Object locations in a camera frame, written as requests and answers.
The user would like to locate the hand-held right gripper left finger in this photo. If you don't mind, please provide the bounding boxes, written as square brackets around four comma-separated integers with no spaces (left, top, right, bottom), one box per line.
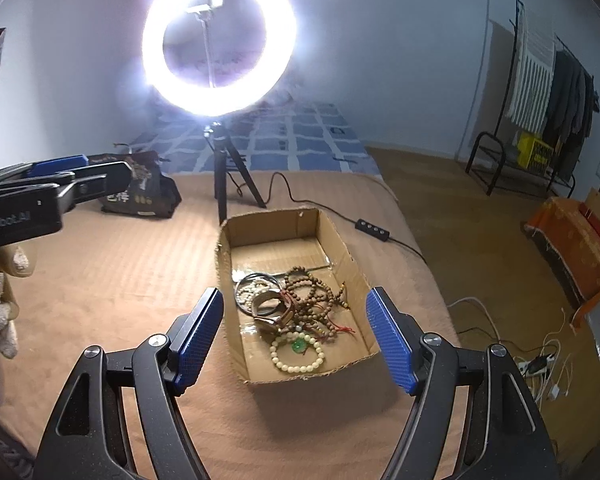
[32,287,225,480]

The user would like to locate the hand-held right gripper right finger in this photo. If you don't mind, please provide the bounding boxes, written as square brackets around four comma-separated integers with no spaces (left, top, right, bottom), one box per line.
[365,286,557,480]

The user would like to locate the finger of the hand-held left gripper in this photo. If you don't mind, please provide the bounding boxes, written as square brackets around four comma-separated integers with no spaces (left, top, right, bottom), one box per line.
[0,155,90,187]
[54,159,133,212]

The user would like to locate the white pearl necklace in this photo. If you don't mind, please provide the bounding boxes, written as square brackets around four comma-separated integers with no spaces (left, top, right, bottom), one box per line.
[237,280,271,312]

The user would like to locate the brown leather wrist watch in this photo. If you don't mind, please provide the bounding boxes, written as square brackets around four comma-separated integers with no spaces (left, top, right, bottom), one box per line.
[251,287,297,334]

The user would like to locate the brown wooden bead necklace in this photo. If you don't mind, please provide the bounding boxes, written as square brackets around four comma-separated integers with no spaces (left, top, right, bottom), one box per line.
[279,265,355,347]

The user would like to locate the cream bead bracelet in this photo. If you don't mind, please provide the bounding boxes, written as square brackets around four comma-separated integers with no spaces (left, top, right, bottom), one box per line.
[270,332,327,374]

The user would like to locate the cardboard box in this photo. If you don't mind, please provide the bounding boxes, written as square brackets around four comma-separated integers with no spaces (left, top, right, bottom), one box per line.
[215,207,381,386]

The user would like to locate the black printed bag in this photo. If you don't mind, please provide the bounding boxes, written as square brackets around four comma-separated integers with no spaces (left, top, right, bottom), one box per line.
[86,149,183,220]

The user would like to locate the silver bangle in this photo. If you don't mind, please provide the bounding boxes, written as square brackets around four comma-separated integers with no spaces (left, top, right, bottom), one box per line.
[234,272,283,318]

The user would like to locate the black tripod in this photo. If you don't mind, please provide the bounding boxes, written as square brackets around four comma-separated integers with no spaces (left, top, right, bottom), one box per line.
[187,0,269,226]

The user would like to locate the white power strip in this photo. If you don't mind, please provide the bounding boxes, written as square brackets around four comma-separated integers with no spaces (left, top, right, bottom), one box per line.
[514,354,557,377]

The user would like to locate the blue plaid bedsheet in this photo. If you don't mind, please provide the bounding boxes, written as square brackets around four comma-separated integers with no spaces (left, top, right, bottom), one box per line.
[142,101,383,179]

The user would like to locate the black metal clothes rack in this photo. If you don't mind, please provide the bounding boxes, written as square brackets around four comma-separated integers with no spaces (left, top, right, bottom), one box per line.
[464,0,597,199]

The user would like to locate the orange cloth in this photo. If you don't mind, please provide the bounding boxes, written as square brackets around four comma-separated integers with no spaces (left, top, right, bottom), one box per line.
[523,195,600,313]

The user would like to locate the dark grey cloth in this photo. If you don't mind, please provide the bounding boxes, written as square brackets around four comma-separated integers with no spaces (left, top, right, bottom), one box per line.
[0,405,36,480]

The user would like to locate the red flat box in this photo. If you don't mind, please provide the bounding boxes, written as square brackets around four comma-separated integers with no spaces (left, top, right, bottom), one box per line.
[582,204,600,249]

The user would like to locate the yellow plastic crate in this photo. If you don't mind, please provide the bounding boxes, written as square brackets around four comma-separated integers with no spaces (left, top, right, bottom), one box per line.
[517,131,559,169]

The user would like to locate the dark hanging clothes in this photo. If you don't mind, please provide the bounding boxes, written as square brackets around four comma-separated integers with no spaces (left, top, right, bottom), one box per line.
[542,49,597,177]

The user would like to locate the white striped hanging garment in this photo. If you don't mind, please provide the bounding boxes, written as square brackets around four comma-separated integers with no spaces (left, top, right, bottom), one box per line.
[504,14,557,132]

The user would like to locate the green pendant on red cord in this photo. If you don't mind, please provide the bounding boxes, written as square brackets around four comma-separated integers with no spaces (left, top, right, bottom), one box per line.
[292,312,357,355]

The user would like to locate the black inline cable controller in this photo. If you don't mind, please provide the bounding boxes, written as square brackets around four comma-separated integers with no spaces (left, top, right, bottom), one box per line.
[354,218,391,239]

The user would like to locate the white ring light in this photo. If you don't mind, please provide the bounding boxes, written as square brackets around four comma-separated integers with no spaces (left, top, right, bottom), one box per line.
[140,0,301,118]

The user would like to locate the black power cable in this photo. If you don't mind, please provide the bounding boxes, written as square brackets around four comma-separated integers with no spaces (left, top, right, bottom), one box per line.
[269,171,429,264]

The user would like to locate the white cables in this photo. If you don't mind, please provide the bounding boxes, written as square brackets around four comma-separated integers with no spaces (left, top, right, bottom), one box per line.
[447,297,583,407]

